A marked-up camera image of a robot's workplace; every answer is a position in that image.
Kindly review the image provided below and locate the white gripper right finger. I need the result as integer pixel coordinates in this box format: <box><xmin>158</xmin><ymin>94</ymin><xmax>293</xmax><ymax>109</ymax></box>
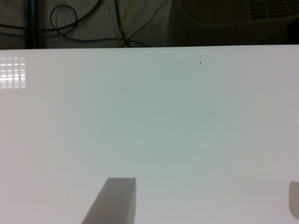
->
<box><xmin>289</xmin><ymin>181</ymin><xmax>299</xmax><ymax>220</ymax></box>

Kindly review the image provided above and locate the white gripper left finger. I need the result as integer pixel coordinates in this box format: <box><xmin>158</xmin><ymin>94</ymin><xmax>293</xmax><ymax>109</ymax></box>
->
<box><xmin>81</xmin><ymin>177</ymin><xmax>136</xmax><ymax>224</ymax></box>

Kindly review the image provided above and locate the white fan housing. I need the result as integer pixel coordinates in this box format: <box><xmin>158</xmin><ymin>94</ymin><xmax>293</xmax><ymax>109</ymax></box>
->
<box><xmin>162</xmin><ymin>0</ymin><xmax>299</xmax><ymax>47</ymax></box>

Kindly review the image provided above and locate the dark vertical pole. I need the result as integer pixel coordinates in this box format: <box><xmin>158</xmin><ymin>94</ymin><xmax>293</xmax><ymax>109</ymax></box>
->
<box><xmin>24</xmin><ymin>0</ymin><xmax>39</xmax><ymax>49</ymax></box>

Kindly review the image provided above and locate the blue cable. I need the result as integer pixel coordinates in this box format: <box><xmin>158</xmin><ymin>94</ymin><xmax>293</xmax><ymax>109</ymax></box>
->
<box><xmin>0</xmin><ymin>4</ymin><xmax>150</xmax><ymax>49</ymax></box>

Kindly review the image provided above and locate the black cable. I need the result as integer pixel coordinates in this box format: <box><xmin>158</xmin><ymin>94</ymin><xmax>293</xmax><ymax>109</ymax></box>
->
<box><xmin>0</xmin><ymin>0</ymin><xmax>106</xmax><ymax>33</ymax></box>

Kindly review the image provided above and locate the yellow cable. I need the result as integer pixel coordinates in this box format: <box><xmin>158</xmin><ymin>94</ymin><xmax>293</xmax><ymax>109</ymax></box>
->
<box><xmin>118</xmin><ymin>0</ymin><xmax>135</xmax><ymax>48</ymax></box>

